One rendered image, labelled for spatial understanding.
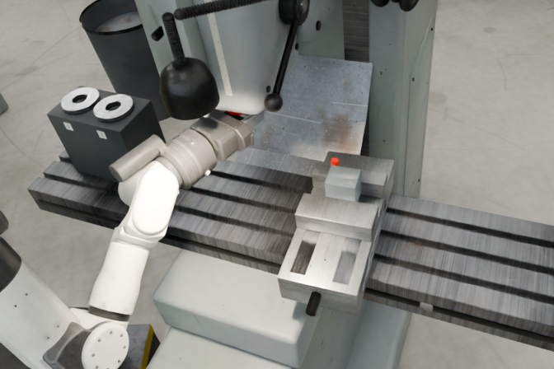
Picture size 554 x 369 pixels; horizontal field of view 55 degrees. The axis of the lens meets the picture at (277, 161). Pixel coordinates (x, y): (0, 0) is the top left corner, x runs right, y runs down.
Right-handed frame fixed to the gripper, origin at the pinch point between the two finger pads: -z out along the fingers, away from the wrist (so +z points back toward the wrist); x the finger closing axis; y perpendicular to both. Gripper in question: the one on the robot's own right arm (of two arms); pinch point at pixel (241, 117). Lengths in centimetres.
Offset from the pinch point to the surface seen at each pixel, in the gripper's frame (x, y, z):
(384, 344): -19, 103, -24
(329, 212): -20.2, 14.4, -0.1
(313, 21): -7.6, -15.3, -14.5
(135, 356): 32, 84, 33
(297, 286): -23.1, 19.8, 13.8
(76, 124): 38.6, 8.0, 16.3
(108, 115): 31.5, 5.6, 11.4
